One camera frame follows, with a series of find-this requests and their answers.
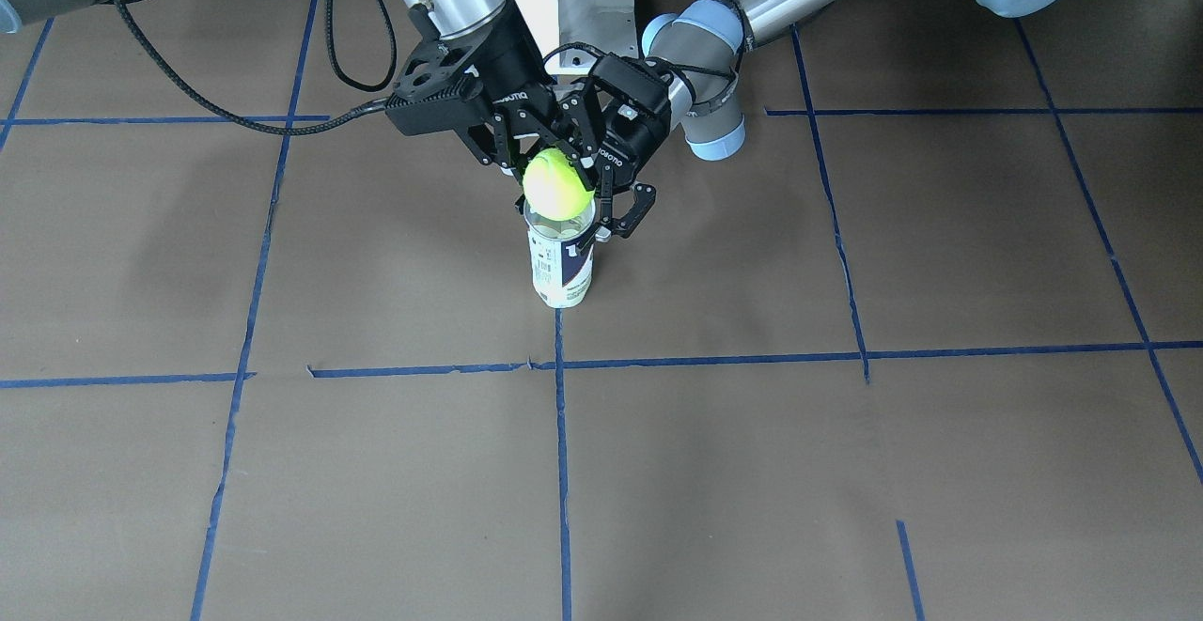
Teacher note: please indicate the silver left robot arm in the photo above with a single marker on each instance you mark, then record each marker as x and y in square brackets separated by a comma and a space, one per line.
[924, 120]

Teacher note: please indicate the clear tennis ball can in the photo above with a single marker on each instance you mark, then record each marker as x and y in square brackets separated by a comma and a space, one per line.
[561, 255]

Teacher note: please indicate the white pedestal column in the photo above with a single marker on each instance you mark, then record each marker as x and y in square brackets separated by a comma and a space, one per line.
[573, 1]

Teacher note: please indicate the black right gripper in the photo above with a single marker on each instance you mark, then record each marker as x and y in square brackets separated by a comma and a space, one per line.
[505, 59]

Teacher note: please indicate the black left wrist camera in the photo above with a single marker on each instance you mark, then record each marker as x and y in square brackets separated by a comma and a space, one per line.
[634, 82]

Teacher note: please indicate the yellow tennis ball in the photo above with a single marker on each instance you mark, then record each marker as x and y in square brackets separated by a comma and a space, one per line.
[552, 187]

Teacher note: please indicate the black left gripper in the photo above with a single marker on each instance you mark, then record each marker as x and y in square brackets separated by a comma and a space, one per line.
[632, 144]

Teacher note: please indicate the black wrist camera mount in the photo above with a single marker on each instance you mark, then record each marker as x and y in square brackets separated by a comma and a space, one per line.
[438, 90]

